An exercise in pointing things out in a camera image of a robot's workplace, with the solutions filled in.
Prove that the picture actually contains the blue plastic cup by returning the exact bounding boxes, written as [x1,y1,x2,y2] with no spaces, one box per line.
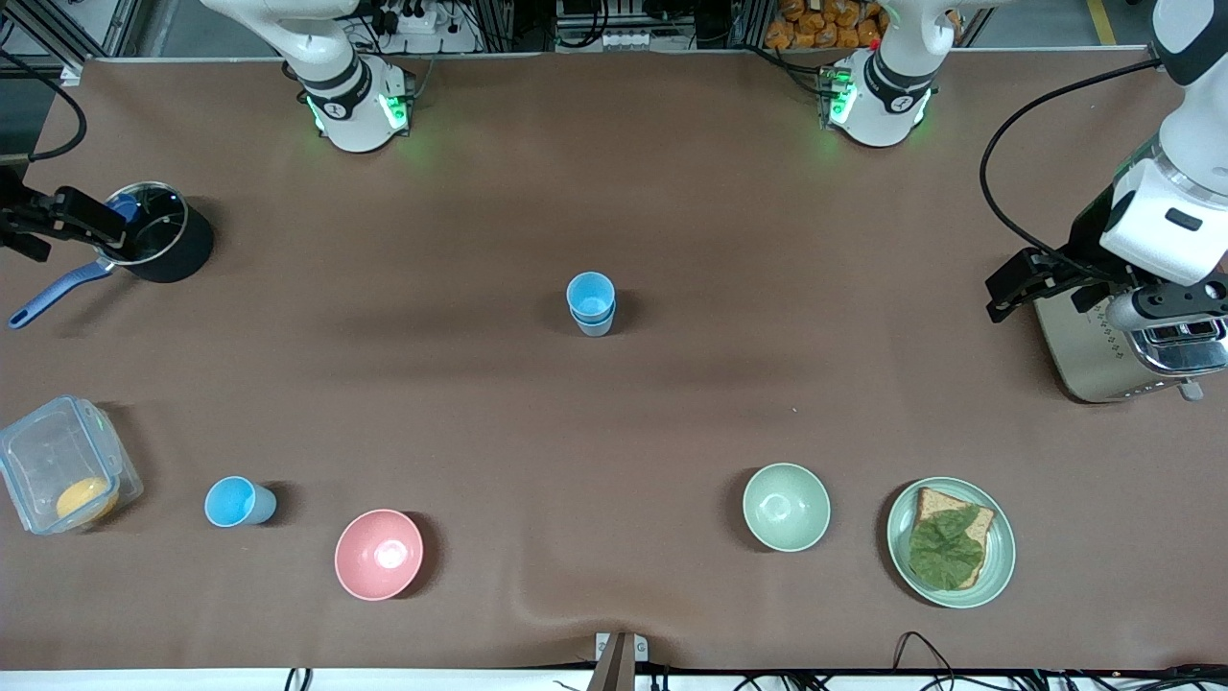
[204,476,278,528]
[566,272,617,323]

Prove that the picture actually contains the glass lid with blue knob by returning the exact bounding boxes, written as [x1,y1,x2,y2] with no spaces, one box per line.
[91,182,188,268]

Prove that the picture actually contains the beige and chrome toaster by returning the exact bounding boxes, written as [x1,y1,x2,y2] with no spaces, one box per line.
[1034,288,1228,404]

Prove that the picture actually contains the brown bread slice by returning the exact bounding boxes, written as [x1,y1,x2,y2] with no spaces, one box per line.
[911,487,996,590]

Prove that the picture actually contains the clear plastic storage box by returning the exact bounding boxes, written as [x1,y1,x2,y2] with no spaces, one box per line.
[0,395,145,536]

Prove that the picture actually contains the pale green plate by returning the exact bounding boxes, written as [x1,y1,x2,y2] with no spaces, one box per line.
[886,477,1017,609]

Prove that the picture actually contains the green lettuce leaf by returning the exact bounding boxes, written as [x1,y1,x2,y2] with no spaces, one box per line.
[908,506,986,591]

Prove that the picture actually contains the pale green bowl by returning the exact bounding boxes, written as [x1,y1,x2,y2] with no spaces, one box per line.
[742,463,832,554]

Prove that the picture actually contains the bag of orange snacks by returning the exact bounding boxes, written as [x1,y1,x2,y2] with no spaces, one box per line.
[765,0,884,51]

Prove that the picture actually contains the white power strip with plugs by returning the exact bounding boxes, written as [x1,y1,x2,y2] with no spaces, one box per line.
[369,0,454,36]

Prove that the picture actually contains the pink bowl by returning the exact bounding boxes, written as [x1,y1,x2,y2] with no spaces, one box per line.
[334,509,424,603]

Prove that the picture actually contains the brown table cover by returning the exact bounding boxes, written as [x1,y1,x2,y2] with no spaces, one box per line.
[0,53,1228,673]

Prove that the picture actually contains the white socket strip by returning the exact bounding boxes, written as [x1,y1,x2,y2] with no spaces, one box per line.
[555,0,655,51]

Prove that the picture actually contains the grey metal table clamp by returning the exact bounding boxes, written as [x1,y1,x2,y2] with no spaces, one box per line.
[595,631,649,691]

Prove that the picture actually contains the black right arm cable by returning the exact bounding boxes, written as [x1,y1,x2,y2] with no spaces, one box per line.
[0,53,87,162]

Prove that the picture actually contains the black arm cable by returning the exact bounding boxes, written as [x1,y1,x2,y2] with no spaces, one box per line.
[980,60,1164,258]
[0,53,87,162]

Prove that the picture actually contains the black pot with blue handle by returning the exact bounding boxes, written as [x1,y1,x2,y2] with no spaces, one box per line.
[8,182,217,330]

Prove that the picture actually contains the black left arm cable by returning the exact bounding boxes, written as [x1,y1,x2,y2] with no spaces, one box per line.
[980,60,1164,258]

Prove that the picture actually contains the black looped cable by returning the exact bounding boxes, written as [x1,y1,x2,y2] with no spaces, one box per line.
[892,631,960,675]

